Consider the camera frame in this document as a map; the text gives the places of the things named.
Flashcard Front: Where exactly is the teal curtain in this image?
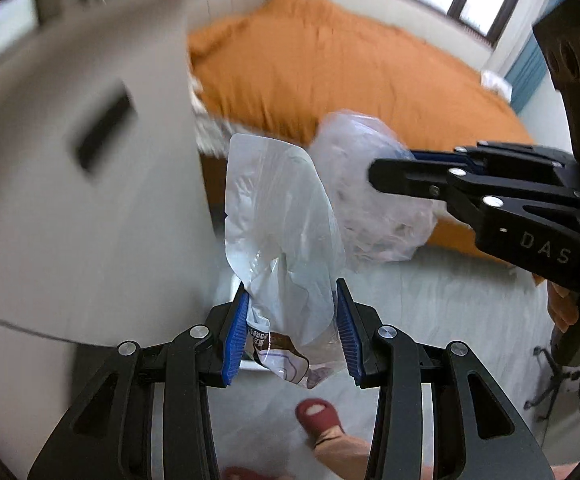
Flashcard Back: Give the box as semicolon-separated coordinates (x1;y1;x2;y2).
506;0;563;115

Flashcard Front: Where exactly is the red slipper foot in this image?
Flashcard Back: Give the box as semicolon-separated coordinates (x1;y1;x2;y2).
223;467;276;480
295;398;345;450

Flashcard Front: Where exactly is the clear plastic snack wrapper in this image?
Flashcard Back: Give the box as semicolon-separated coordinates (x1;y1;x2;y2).
225;133;345;389

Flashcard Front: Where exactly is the red slipper right foot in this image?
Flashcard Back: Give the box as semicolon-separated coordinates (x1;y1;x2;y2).
295;398;345;450

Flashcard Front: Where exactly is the red slipper left foot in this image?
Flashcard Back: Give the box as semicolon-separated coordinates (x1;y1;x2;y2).
223;467;276;480

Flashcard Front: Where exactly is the black office chair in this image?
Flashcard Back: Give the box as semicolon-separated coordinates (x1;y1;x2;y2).
522;334;580;424

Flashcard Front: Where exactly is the beige bedside cabinet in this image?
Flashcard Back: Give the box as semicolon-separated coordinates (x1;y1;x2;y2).
0;0;218;346

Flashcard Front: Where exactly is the person right hand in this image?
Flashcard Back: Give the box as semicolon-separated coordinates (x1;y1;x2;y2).
547;282;580;334

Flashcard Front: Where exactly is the orange bed blanket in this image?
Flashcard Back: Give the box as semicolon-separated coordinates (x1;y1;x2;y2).
188;0;530;256

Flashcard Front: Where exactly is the clear plastic bag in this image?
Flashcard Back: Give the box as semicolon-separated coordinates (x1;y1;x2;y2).
308;110;438;270

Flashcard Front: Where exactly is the white mattress edge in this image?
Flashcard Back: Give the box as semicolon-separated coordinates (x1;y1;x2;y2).
189;75;233;158

